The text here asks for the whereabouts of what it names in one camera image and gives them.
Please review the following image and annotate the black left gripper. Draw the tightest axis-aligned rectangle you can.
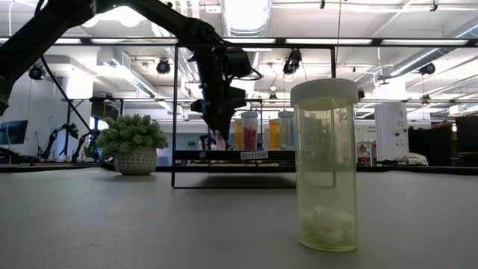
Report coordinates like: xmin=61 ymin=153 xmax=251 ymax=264
xmin=190 ymin=80 xmax=247 ymax=142

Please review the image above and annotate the small pink medicine bottle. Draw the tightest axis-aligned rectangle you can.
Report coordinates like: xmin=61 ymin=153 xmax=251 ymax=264
xmin=215 ymin=130 xmax=228 ymax=151

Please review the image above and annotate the small yellow medicine bottle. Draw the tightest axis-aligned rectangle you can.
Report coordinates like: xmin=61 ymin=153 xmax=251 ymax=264
xmin=234 ymin=118 xmax=243 ymax=151

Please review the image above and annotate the small bottle with red pills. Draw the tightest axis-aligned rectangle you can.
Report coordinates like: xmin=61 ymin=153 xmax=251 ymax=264
xmin=240 ymin=111 xmax=259 ymax=151

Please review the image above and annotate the large orange medicine bottle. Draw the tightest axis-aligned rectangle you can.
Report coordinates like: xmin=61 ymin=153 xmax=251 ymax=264
xmin=268 ymin=118 xmax=281 ymax=151

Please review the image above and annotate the small blue medicine bottle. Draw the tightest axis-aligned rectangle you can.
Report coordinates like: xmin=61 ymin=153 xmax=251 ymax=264
xmin=277 ymin=110 xmax=296 ymax=151

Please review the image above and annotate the small yellow-green medicine bottle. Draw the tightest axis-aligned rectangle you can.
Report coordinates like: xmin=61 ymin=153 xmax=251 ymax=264
xmin=290 ymin=78 xmax=360 ymax=253

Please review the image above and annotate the white shelf label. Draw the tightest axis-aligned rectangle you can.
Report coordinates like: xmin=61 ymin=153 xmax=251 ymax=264
xmin=240 ymin=150 xmax=270 ymax=161

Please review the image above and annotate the green plant in patterned pot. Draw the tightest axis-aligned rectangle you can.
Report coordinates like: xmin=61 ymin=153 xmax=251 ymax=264
xmin=96 ymin=114 xmax=170 ymax=176

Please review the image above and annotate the rack with red bins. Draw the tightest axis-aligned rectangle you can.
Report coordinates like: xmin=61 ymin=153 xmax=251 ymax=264
xmin=356 ymin=140 xmax=377 ymax=165

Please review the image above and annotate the white pillar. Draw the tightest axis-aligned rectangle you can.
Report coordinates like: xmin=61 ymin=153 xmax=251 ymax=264
xmin=374 ymin=102 xmax=409 ymax=162

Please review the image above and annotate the white cloth heap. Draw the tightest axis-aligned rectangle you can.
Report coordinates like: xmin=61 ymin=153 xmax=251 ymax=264
xmin=395 ymin=152 xmax=429 ymax=167

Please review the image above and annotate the black hanging panel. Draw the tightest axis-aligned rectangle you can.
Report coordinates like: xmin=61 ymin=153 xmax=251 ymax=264
xmin=407 ymin=126 xmax=442 ymax=165

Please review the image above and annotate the blue screen monitor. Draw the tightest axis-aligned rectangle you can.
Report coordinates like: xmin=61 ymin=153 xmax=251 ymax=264
xmin=0 ymin=119 xmax=30 ymax=146

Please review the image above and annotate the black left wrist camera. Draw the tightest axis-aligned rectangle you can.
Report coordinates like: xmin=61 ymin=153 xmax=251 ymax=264
xmin=223 ymin=47 xmax=253 ymax=79

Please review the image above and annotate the silver spiral ventilation duct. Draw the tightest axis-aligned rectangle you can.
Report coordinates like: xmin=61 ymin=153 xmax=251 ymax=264
xmin=220 ymin=0 xmax=273 ymax=78

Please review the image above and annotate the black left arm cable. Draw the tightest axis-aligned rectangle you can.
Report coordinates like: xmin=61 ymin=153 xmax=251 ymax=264
xmin=39 ymin=55 xmax=100 ymax=141

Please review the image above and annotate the black metal rig frame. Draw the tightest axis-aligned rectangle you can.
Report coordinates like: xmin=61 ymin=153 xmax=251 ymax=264
xmin=0 ymin=35 xmax=478 ymax=176

